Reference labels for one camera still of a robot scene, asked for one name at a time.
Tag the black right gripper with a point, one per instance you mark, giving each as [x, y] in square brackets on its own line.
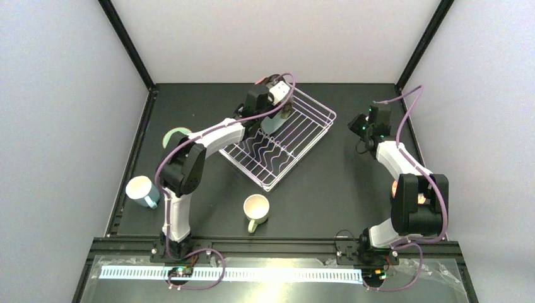
[360, 130]

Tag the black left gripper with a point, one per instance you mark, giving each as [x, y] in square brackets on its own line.
[275, 106]

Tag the green flower plate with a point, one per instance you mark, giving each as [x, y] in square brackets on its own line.
[270, 125]

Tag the white wire dish rack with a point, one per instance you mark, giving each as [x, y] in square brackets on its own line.
[267, 158]

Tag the cream mug green handle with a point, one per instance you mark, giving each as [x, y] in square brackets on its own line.
[256, 208]

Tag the white mug blue handle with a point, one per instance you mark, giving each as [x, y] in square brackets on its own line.
[141, 190]

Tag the pink polka dot plate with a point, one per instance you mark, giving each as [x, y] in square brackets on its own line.
[260, 80]

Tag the dark striped plate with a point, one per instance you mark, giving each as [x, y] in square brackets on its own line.
[273, 79]

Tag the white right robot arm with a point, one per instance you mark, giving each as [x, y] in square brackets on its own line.
[419, 198]

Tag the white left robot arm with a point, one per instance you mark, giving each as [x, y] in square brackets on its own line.
[181, 170]

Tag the orange floral bowl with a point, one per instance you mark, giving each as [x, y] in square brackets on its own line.
[394, 188]

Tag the white LED light strip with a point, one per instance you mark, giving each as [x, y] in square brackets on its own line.
[232, 274]

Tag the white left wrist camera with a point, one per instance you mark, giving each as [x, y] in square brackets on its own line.
[279, 92]

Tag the black right frame post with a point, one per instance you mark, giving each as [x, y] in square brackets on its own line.
[430, 31]

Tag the black frame post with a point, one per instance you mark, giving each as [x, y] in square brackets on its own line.
[430, 31]
[125, 39]

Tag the black left frame post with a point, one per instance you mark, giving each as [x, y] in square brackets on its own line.
[125, 39]

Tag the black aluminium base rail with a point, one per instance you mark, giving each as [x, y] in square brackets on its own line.
[141, 245]

